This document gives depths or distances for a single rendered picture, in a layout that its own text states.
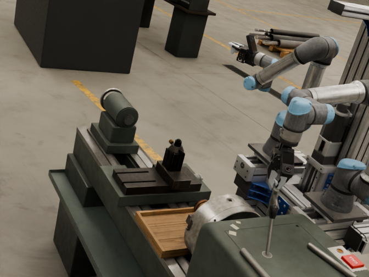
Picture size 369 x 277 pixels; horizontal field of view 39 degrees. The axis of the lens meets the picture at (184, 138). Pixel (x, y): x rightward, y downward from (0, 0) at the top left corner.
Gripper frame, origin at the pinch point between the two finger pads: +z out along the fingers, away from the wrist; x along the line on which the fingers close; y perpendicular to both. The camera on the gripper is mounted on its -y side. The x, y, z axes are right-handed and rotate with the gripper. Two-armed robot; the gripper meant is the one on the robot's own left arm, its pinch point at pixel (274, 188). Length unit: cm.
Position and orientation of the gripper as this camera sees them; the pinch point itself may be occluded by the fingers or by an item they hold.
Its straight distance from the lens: 200.6
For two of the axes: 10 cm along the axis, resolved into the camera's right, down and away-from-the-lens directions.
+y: 0.5, -4.2, 9.0
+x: -9.8, -2.1, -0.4
